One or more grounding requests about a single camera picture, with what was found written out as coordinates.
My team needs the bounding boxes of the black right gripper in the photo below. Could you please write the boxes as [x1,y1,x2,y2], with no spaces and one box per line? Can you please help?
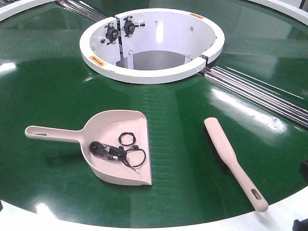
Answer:
[299,160,308,182]

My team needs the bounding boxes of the pink hand brush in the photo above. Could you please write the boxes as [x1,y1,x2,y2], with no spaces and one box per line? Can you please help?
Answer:
[204,117,269,212]

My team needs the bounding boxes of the pink plastic dustpan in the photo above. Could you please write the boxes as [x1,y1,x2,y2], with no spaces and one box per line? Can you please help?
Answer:
[25,110,152,185]

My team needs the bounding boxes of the white outer conveyor rim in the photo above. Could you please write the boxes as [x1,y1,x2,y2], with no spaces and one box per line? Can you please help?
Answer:
[0,3,308,230]

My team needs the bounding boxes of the steel roller strip right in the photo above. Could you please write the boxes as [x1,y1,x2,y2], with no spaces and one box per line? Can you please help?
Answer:
[199,66,308,129]

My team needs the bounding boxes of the steel roller strip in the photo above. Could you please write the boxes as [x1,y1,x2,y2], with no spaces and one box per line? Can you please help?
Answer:
[56,0,108,22]
[199,66,308,129]

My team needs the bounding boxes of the orange warning label rear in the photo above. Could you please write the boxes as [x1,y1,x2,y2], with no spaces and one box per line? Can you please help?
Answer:
[190,13,204,19]

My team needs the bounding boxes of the orange warning label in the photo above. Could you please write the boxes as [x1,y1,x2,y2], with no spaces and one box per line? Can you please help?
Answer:
[90,56,105,67]
[190,13,204,19]

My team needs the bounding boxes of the orange warning label front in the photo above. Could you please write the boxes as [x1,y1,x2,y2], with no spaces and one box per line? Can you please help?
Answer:
[90,56,105,67]

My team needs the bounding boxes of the steel roller strip rear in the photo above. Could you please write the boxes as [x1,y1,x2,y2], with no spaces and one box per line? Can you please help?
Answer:
[56,0,108,22]

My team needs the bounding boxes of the white central ring housing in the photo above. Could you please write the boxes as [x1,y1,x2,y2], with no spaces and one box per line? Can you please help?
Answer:
[79,8,225,84]

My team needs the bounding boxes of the black bearing mount right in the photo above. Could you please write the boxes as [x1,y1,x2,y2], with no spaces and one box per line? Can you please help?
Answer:
[123,16,145,38]

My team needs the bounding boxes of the black bearing mount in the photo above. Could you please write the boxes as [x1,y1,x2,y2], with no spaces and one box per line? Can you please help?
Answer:
[104,23,119,45]
[123,16,145,38]

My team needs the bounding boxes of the black bearing mount left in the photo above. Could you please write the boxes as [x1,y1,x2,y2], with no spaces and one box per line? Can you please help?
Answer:
[104,23,119,45]

